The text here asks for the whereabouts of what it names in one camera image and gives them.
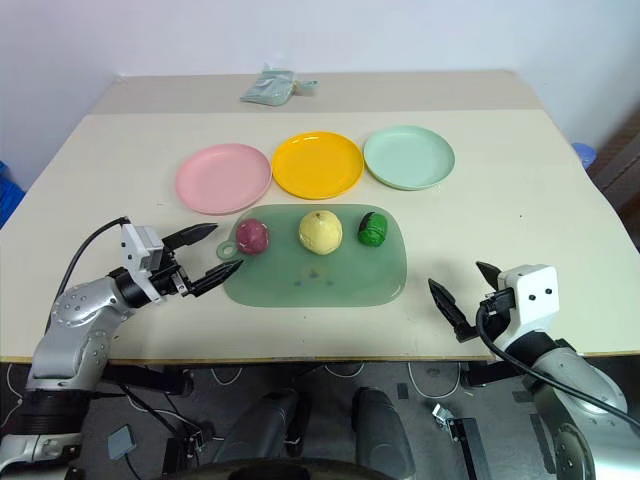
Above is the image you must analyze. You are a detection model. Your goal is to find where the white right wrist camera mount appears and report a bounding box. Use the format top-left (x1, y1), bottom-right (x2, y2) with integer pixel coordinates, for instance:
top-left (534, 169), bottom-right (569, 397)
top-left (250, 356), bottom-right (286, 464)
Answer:
top-left (493, 264), bottom-right (559, 351)

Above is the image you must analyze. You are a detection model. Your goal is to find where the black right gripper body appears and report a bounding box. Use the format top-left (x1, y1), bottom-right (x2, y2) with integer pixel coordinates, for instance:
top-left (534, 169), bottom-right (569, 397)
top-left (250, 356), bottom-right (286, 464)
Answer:
top-left (454, 287), bottom-right (516, 345)

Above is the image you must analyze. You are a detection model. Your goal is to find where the black metal bracket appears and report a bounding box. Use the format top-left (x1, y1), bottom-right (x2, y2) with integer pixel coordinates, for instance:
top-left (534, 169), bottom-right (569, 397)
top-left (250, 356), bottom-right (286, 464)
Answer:
top-left (446, 417), bottom-right (490, 480)

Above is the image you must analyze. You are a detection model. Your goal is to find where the light green plate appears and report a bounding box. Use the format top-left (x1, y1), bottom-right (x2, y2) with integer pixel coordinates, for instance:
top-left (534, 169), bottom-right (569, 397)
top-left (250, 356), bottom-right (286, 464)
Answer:
top-left (362, 124), bottom-right (457, 192)

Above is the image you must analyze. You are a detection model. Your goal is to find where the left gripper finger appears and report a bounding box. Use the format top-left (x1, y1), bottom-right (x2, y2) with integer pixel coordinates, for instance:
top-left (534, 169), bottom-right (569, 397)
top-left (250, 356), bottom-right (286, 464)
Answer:
top-left (162, 222), bottom-right (219, 252)
top-left (191, 259), bottom-right (242, 299)

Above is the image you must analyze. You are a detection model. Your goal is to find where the dark rounded shape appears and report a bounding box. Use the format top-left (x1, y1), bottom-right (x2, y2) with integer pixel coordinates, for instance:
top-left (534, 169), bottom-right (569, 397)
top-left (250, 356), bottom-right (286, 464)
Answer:
top-left (351, 386), bottom-right (417, 480)
top-left (213, 388), bottom-right (302, 467)

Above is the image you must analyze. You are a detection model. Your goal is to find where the blue round stool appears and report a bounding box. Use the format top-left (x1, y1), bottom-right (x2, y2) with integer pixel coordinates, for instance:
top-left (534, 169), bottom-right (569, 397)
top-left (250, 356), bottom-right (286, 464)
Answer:
top-left (570, 141), bottom-right (598, 172)

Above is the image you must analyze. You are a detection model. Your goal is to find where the brown wooden furniture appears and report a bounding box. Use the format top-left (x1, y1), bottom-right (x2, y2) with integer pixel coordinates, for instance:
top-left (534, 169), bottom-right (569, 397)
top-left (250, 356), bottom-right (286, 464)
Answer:
top-left (583, 111), bottom-right (640, 217)

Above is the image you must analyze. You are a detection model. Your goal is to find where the pale yellow fruit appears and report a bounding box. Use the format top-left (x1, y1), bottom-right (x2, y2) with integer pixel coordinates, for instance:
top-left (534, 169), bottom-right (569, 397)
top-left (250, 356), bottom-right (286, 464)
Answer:
top-left (298, 210), bottom-right (345, 257)

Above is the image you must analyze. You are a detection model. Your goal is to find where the teal plastic bag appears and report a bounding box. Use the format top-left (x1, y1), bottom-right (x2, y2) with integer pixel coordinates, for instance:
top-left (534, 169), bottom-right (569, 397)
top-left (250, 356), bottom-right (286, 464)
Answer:
top-left (239, 63), bottom-right (321, 108)

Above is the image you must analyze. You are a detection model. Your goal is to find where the grey square pad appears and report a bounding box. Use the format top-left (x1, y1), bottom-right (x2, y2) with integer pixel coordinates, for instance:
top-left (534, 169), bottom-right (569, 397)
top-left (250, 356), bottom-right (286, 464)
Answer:
top-left (106, 424), bottom-right (137, 460)

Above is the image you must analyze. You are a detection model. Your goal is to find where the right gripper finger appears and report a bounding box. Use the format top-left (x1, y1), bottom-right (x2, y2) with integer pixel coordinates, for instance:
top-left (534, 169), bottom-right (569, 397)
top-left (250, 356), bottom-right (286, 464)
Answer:
top-left (427, 278), bottom-right (468, 331)
top-left (475, 260), bottom-right (502, 297)

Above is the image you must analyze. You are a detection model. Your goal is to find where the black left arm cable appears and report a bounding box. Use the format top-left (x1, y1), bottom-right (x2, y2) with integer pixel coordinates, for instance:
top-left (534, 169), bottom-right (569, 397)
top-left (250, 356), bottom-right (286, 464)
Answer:
top-left (51, 216), bottom-right (132, 314)

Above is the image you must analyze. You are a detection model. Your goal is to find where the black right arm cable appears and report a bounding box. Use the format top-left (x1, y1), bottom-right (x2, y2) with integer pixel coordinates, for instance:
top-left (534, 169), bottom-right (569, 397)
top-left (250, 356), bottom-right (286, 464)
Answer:
top-left (474, 298), bottom-right (640, 427)

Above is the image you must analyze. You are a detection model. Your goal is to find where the pink plate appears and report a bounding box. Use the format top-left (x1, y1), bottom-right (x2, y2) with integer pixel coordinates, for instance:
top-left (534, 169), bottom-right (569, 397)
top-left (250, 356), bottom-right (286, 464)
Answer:
top-left (175, 143), bottom-right (274, 217)

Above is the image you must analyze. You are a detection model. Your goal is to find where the green round vegetable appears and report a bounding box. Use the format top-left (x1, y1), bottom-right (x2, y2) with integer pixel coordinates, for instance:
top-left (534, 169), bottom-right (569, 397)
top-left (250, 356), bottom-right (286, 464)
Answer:
top-left (357, 211), bottom-right (389, 248)

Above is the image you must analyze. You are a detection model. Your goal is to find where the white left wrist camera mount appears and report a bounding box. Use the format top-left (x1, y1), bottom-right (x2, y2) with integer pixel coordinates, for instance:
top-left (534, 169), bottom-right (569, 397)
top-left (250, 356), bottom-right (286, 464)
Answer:
top-left (119, 223), bottom-right (167, 304)

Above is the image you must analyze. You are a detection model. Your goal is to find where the black table support bar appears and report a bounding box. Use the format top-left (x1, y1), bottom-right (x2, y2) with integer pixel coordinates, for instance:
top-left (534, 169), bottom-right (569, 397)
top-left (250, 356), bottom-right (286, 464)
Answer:
top-left (102, 364), bottom-right (195, 398)
top-left (460, 358), bottom-right (527, 392)

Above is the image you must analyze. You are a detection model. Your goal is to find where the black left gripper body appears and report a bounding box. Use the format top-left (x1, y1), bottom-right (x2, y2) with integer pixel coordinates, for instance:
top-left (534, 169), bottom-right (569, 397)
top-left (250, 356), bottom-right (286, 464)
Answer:
top-left (149, 246), bottom-right (196, 302)

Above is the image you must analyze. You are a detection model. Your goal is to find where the yellow plate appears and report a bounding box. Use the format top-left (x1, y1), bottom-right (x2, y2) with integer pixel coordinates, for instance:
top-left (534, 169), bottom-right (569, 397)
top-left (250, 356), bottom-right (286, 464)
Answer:
top-left (271, 130), bottom-right (365, 201)

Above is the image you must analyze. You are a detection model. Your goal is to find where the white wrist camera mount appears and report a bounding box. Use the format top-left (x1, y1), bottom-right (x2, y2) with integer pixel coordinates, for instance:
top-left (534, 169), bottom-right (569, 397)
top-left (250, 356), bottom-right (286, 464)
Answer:
top-left (119, 223), bottom-right (167, 304)
top-left (493, 264), bottom-right (559, 351)

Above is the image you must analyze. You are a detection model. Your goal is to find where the translucent green cutting board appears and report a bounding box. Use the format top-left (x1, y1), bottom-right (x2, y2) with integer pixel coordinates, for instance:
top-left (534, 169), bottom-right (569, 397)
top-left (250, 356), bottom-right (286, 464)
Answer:
top-left (215, 202), bottom-right (409, 308)

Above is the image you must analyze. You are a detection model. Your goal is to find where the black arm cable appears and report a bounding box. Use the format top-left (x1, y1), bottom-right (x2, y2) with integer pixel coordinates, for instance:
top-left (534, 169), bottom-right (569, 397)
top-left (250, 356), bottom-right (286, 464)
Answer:
top-left (474, 298), bottom-right (640, 427)
top-left (51, 216), bottom-right (132, 314)

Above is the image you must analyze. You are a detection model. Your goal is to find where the purple red fruit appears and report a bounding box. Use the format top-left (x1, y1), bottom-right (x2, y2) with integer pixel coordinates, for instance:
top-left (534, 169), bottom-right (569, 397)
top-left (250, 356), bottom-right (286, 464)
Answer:
top-left (235, 218), bottom-right (272, 257)

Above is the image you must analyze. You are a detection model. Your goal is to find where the blue crate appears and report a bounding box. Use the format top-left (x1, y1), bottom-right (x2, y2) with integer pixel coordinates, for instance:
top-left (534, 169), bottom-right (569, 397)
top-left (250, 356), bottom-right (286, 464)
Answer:
top-left (0, 159), bottom-right (27, 227)

